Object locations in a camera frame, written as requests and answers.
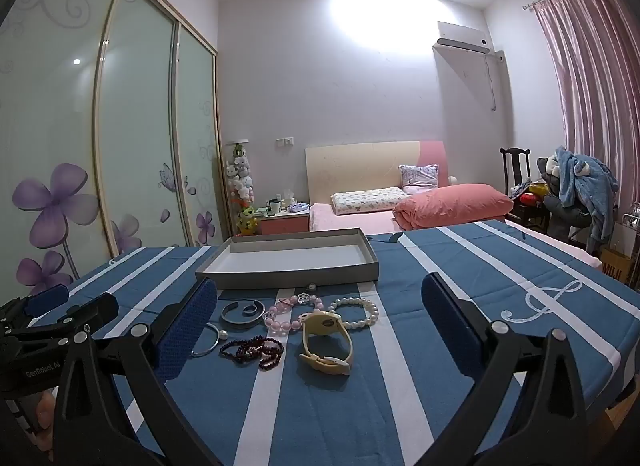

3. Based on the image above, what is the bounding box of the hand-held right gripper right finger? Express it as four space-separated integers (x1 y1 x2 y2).
421 272 588 466

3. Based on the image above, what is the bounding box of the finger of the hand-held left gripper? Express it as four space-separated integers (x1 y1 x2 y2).
0 284 69 321
30 293 119 347

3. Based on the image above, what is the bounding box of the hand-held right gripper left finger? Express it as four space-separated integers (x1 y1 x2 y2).
52 277 219 466

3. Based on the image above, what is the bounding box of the thin silver bangle with pearl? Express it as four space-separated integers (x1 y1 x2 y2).
189 322 230 358

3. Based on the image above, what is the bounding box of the silver cuff bangle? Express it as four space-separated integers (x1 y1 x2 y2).
221 299 267 330

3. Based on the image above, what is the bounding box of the dark red bead bracelet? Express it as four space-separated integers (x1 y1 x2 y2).
219 337 286 372

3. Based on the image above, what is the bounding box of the white pearl bracelet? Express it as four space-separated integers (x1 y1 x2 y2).
327 297 380 331

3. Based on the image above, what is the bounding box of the pink bead bracelet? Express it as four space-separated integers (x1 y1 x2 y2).
263 292 324 335

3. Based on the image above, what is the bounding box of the grey shallow cardboard tray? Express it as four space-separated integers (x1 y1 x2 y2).
194 227 379 291

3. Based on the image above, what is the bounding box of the cream wrist watch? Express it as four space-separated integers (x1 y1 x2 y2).
298 309 355 378

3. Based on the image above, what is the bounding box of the person's left hand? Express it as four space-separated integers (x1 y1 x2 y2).
20 388 57 464

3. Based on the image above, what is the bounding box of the folded pink quilt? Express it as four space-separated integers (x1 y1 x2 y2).
392 183 515 231

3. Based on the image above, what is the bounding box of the blue white striped blanket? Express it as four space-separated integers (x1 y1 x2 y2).
30 219 626 466

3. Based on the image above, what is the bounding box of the pink and beige nightstand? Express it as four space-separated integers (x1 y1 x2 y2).
257 209 311 236

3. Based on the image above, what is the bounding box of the pink bed sheet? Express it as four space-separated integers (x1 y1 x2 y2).
308 203 407 235

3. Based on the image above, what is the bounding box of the stack of plush toys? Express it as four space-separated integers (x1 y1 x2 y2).
226 141 259 237

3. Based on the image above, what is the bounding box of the white patterned pillow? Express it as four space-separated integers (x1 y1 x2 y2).
331 187 409 217

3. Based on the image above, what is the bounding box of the purple printed pillow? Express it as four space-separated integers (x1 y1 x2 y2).
398 164 440 195

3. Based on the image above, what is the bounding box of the dark wooden chair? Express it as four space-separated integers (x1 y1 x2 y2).
499 147 550 229

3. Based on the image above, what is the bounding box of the beige and pink headboard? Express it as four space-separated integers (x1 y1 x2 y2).
305 140 446 205

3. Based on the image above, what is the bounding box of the glass wardrobe with purple flowers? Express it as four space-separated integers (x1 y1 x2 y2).
0 0 224 297

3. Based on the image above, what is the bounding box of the blue fleece garment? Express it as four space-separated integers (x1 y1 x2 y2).
556 146 621 253

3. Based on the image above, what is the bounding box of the white air conditioner pipe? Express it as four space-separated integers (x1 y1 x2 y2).
481 50 504 112

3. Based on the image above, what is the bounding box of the white air conditioner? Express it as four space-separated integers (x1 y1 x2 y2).
432 20 490 55

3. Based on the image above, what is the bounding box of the pink curtain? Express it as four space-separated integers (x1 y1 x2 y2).
534 0 640 209

